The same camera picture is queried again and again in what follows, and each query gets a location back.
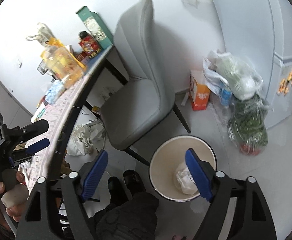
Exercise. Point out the white fridge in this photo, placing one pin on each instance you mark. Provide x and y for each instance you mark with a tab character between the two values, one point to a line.
260	33

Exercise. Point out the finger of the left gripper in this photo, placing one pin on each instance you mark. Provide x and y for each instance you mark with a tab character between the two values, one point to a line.
23	134
20	156

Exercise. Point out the tall green box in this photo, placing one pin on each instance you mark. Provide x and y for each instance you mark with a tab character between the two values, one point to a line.
96	27

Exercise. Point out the clear bag of greens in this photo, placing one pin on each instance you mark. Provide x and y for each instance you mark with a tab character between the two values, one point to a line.
246	127

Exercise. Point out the clear plastic jar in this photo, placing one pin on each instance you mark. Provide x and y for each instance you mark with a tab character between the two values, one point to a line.
65	68

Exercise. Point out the orange white carton box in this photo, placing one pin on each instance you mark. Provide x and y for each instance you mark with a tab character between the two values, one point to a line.
199	92

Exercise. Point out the white tissue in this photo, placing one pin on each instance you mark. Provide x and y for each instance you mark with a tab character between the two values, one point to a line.
184	181

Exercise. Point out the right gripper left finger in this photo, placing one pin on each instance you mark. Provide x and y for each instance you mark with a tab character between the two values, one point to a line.
91	174

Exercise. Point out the white plastic grocery bag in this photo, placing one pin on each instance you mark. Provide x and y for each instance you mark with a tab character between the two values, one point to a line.
226	69

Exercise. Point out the printed paper bag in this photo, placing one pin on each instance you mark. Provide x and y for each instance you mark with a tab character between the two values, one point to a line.
43	35

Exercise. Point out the yellow snack bag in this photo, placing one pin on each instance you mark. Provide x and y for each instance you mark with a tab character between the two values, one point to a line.
54	46

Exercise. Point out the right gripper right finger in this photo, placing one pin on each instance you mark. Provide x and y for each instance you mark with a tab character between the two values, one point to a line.
202	173

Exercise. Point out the grey door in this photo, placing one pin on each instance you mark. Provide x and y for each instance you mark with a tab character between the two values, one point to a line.
14	114

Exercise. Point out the grey upholstered chair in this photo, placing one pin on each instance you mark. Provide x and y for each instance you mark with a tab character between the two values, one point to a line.
148	97

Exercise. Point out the beige round trash bin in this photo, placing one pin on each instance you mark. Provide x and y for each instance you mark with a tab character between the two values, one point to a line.
168	173

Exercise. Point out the pink patterned tablecloth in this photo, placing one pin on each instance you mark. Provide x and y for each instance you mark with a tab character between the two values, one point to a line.
61	116

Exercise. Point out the red decorated tin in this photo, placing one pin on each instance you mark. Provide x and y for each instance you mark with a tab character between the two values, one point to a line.
89	44

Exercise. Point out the blue tissue pack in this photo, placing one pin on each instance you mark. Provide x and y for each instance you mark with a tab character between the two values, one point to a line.
54	92

